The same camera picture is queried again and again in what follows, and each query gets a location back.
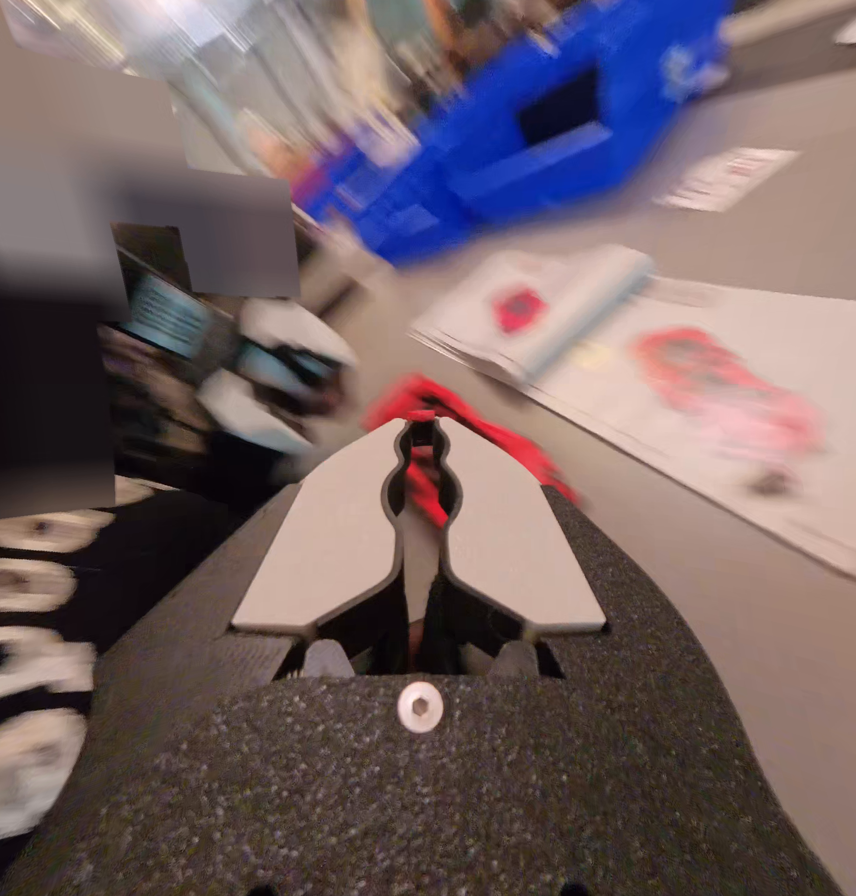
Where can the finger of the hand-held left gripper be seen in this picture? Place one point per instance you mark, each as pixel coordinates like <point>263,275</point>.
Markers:
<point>253,413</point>
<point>295,329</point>

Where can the black and red lego piece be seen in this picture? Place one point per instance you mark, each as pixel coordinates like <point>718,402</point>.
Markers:
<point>421,416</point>

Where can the blue plastic bin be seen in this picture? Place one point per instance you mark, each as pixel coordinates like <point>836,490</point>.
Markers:
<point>484,154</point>
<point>400,217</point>

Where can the lego instruction booklet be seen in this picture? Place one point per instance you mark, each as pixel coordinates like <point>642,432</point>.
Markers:
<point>819,350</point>

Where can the red lego car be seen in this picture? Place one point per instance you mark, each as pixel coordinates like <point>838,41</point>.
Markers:
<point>512,441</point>

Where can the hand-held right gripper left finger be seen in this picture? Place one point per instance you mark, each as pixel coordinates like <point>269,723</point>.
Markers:
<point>323,560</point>

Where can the person's right hand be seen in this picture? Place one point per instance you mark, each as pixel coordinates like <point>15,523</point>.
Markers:
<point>419,640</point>

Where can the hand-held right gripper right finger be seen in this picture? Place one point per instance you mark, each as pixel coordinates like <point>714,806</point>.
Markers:
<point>519,560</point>

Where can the black shirt white print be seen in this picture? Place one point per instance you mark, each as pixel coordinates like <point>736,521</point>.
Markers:
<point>141,546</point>

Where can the white sticker sheet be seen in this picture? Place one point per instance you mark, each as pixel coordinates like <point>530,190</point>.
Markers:
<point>728,178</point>

